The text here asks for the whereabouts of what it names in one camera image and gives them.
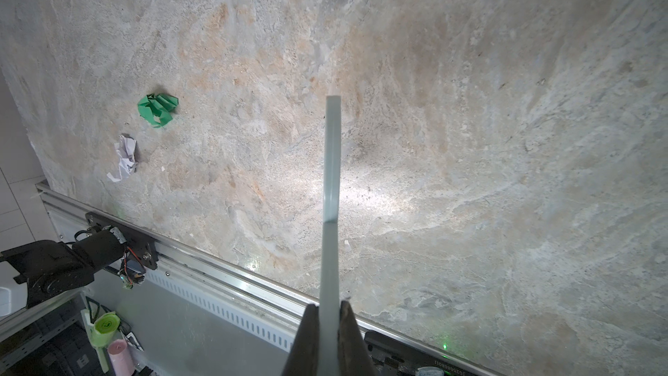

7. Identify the pale green hand brush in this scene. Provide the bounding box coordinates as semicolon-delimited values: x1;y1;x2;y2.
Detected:
317;96;342;375

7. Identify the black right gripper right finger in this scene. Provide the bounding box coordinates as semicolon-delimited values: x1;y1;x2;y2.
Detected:
337;300;377;376

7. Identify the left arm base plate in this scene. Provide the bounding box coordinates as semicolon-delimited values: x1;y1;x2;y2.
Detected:
85;212;159;271

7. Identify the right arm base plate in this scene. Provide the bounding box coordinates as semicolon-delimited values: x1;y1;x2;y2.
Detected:
364;331;475;376

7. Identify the green crumpled paper scrap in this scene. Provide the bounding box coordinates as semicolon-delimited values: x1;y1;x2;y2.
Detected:
137;93;179;128

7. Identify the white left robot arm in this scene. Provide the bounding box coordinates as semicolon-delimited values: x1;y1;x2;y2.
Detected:
1;230;125;308

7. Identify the white paper scrap front left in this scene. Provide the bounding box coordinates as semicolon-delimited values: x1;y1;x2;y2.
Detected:
107;134;137;183

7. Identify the aluminium front rail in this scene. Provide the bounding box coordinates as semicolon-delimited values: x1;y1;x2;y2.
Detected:
35;181;502;376

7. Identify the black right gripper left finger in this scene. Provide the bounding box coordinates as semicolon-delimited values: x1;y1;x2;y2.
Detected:
281;304;319;376

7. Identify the left circuit board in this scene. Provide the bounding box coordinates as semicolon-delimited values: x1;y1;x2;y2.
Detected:
117;247;146;290

